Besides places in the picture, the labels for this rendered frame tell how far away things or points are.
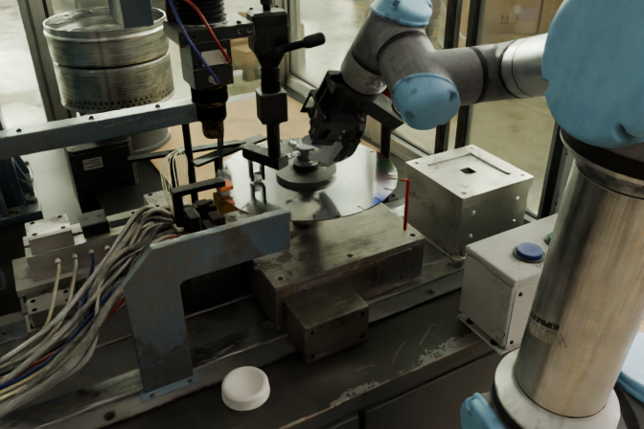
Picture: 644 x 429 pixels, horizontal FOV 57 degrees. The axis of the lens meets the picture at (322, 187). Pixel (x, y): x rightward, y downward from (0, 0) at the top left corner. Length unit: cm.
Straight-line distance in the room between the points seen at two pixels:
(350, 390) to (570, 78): 63
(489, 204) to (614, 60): 80
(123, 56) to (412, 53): 93
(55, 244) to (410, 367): 64
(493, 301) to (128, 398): 57
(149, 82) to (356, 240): 77
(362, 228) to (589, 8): 75
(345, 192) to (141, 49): 75
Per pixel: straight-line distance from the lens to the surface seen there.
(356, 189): 102
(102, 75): 156
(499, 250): 99
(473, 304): 103
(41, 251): 113
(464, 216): 114
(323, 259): 102
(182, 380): 96
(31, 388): 98
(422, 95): 72
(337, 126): 91
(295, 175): 104
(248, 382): 93
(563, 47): 44
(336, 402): 92
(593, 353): 55
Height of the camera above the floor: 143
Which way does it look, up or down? 28 degrees down
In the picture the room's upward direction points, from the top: 1 degrees counter-clockwise
